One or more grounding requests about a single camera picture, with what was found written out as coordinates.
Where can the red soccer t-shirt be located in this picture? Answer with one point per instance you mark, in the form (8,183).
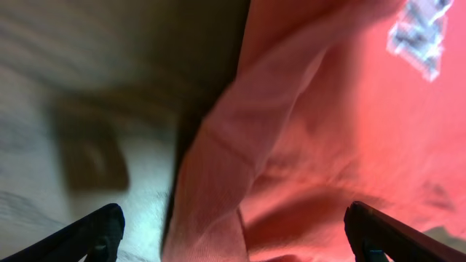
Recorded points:
(320,116)

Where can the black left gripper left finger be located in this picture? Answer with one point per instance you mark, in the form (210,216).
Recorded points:
(93,238)

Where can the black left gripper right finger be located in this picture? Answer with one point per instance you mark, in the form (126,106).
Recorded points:
(376,237)

